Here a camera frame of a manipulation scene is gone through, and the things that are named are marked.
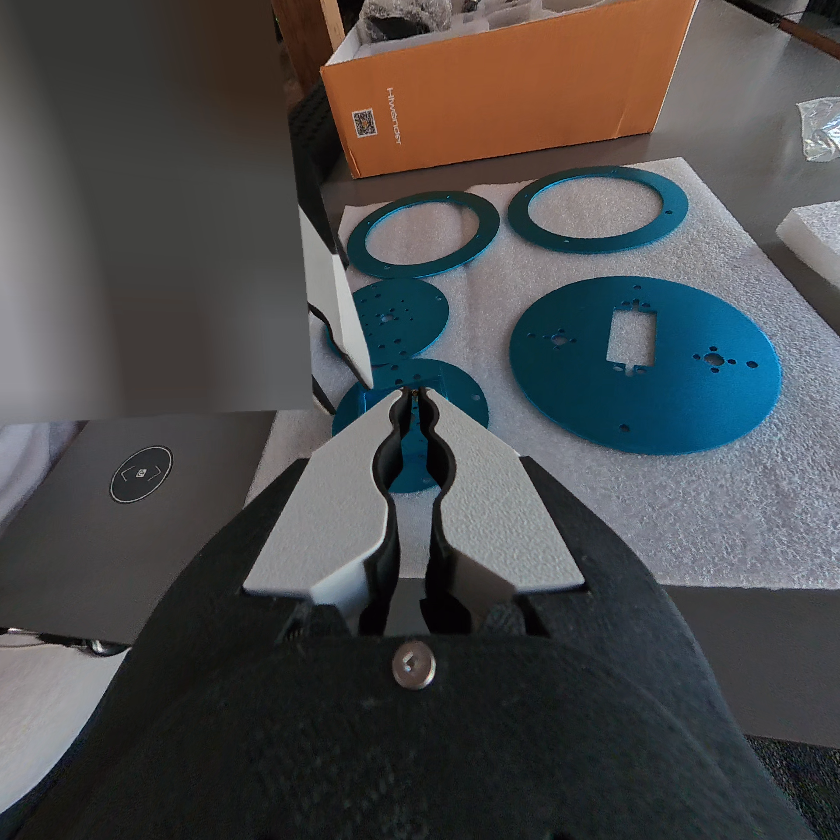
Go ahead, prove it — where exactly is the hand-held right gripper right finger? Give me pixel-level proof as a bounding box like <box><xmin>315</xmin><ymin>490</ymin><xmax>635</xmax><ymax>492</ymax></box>
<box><xmin>420</xmin><ymin>387</ymin><xmax>586</xmax><ymax>636</ymax></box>

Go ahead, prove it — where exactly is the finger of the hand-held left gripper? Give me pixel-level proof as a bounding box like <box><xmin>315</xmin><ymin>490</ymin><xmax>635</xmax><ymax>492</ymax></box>
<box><xmin>298</xmin><ymin>205</ymin><xmax>376</xmax><ymax>389</ymax></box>

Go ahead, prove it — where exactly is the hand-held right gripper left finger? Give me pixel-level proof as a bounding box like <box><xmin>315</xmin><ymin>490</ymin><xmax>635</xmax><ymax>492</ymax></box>
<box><xmin>243</xmin><ymin>388</ymin><xmax>403</xmax><ymax>636</ymax></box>

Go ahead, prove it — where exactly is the blue disc with bracket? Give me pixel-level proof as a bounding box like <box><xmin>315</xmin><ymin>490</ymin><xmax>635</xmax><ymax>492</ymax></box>
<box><xmin>331</xmin><ymin>358</ymin><xmax>490</xmax><ymax>494</ymax></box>

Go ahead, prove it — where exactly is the grey desk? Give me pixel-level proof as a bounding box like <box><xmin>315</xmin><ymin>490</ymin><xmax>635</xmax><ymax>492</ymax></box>
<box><xmin>243</xmin><ymin>0</ymin><xmax>840</xmax><ymax>749</ymax></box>

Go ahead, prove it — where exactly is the small blue perforated disc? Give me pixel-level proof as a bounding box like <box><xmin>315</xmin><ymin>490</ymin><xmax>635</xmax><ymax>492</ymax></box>
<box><xmin>326</xmin><ymin>278</ymin><xmax>450</xmax><ymax>368</ymax></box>

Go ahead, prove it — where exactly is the white foam sheet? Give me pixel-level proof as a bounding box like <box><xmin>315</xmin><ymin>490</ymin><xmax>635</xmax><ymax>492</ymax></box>
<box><xmin>266</xmin><ymin>156</ymin><xmax>840</xmax><ymax>585</ymax></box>

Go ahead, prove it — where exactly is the brown wooden furniture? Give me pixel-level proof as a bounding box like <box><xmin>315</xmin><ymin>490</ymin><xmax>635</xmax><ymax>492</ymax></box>
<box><xmin>272</xmin><ymin>0</ymin><xmax>347</xmax><ymax>89</ymax></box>

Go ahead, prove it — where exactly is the large blue disc rectangular cutout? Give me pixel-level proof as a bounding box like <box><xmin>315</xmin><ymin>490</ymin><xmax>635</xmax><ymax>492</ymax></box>
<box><xmin>508</xmin><ymin>276</ymin><xmax>783</xmax><ymax>455</ymax></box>

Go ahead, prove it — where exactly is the orange cardboard box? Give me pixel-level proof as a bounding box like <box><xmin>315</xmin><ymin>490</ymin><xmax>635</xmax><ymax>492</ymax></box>
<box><xmin>320</xmin><ymin>0</ymin><xmax>700</xmax><ymax>179</ymax></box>

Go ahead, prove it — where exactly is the grey laptop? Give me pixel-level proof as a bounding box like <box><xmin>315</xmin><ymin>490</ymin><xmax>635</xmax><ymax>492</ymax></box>
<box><xmin>0</xmin><ymin>410</ymin><xmax>309</xmax><ymax>647</ymax></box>

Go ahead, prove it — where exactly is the white foam insert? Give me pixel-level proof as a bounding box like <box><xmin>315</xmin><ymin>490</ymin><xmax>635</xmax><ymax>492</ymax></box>
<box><xmin>357</xmin><ymin>0</ymin><xmax>657</xmax><ymax>50</ymax></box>

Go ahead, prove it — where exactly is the person's white shirt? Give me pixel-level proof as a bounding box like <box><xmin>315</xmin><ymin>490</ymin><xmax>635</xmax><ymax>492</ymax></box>
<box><xmin>0</xmin><ymin>420</ymin><xmax>135</xmax><ymax>815</ymax></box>

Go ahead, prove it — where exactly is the white foam block round hole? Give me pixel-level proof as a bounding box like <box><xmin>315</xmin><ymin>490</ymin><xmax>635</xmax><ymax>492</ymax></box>
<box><xmin>776</xmin><ymin>200</ymin><xmax>840</xmax><ymax>290</ymax></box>

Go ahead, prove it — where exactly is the clear plastic bag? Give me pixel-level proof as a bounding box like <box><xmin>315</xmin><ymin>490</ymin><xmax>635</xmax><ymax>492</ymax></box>
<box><xmin>796</xmin><ymin>97</ymin><xmax>840</xmax><ymax>162</ymax></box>

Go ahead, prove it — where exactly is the blue metal ring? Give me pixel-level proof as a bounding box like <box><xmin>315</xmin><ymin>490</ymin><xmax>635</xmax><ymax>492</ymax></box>
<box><xmin>507</xmin><ymin>165</ymin><xmax>689</xmax><ymax>256</ymax></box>
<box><xmin>346</xmin><ymin>192</ymin><xmax>501</xmax><ymax>279</ymax></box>

